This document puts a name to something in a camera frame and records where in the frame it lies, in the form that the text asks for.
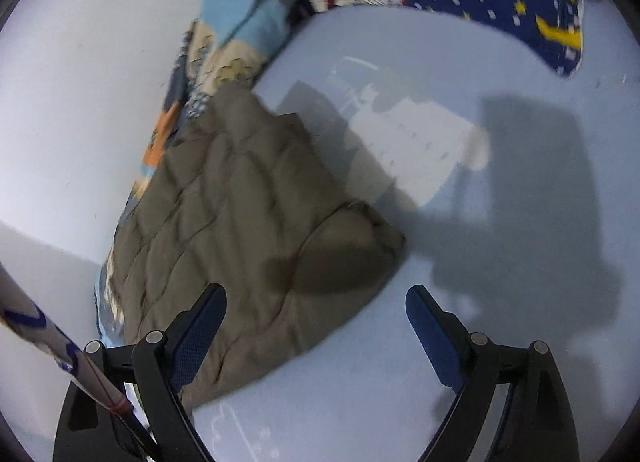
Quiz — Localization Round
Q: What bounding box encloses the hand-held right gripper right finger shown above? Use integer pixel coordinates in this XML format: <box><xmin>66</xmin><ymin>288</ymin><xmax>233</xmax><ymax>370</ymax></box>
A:
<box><xmin>406</xmin><ymin>285</ymin><xmax>581</xmax><ymax>462</ymax></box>

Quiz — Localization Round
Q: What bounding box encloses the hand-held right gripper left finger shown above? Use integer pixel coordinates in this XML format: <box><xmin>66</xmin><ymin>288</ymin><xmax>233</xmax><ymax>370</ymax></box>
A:
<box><xmin>52</xmin><ymin>283</ymin><xmax>228</xmax><ymax>462</ymax></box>

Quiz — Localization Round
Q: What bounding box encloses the olive puffer jacket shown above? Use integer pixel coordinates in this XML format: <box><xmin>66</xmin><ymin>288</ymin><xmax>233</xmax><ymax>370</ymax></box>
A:
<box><xmin>107</xmin><ymin>89</ymin><xmax>406</xmax><ymax>410</ymax></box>

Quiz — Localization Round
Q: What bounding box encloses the cartoon patterned blanket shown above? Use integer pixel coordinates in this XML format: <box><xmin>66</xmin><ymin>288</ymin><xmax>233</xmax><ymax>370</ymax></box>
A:
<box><xmin>92</xmin><ymin>0</ymin><xmax>331</xmax><ymax>348</ymax></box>

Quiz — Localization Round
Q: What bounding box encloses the white wrapped cable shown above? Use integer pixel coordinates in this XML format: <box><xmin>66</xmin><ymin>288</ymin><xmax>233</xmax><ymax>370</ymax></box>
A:
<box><xmin>0</xmin><ymin>262</ymin><xmax>161</xmax><ymax>462</ymax></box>

